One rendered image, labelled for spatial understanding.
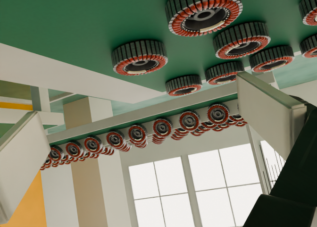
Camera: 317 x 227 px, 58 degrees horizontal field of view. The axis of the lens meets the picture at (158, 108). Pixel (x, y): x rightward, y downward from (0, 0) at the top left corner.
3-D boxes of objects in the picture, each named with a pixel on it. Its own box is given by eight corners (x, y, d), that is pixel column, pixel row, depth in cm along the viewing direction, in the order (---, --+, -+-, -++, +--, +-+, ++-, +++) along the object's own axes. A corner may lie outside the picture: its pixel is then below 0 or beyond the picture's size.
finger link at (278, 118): (290, 107, 12) (308, 104, 12) (235, 72, 18) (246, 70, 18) (291, 169, 13) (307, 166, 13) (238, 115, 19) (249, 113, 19)
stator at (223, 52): (278, 21, 58) (283, 38, 57) (239, 46, 67) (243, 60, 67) (237, 17, 52) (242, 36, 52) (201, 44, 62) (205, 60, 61)
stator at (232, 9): (150, 0, 41) (155, 24, 41) (225, -37, 36) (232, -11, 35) (182, 25, 51) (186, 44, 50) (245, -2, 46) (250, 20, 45)
